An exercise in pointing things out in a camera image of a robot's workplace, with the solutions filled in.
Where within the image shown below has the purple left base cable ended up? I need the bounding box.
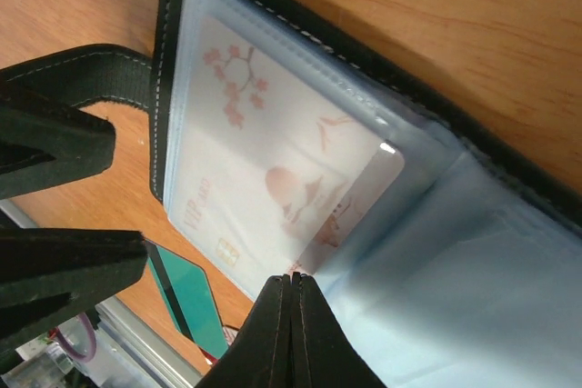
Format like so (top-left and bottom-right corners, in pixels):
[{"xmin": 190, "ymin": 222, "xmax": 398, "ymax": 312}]
[{"xmin": 54, "ymin": 313, "xmax": 99, "ymax": 364}]

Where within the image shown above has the white floral VIP card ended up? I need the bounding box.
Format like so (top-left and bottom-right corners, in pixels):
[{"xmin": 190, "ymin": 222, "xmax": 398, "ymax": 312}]
[{"xmin": 164, "ymin": 16, "xmax": 405, "ymax": 297}]

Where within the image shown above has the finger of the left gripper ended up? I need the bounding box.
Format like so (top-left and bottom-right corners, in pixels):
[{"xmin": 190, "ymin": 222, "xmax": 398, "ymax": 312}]
[
  {"xmin": 1, "ymin": 228, "xmax": 147, "ymax": 352},
  {"xmin": 1, "ymin": 72, "xmax": 115, "ymax": 199}
]

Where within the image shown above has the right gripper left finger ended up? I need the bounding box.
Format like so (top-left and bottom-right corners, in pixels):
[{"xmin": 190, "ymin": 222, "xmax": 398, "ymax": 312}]
[{"xmin": 198, "ymin": 274, "xmax": 291, "ymax": 387}]

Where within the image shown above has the black leather card holder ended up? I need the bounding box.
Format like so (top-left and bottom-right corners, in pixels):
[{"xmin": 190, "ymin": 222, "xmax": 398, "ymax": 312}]
[{"xmin": 1, "ymin": 0, "xmax": 581, "ymax": 387}]

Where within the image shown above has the aluminium front rail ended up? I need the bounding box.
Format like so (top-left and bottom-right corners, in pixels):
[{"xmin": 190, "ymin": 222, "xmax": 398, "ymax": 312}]
[{"xmin": 1, "ymin": 200, "xmax": 202, "ymax": 387}]

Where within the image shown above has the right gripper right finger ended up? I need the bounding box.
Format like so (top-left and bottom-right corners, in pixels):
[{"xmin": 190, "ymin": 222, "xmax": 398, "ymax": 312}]
[{"xmin": 290, "ymin": 273, "xmax": 384, "ymax": 387}]

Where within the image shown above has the teal card far left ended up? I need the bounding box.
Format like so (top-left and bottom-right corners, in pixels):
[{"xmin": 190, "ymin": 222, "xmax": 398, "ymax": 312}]
[{"xmin": 146, "ymin": 242, "xmax": 228, "ymax": 363}]

